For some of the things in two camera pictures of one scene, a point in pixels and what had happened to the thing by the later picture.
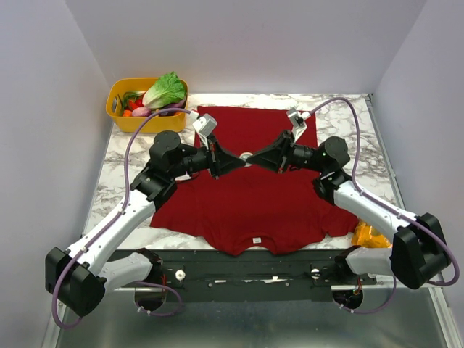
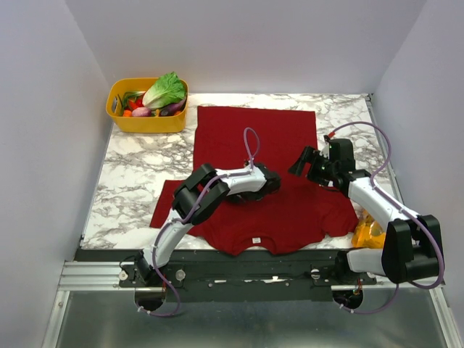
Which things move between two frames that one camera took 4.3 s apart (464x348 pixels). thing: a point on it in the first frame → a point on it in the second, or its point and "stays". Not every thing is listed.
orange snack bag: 365,235 stays
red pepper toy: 138,104 stays
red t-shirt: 253,208 stays
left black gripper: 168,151 → 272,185
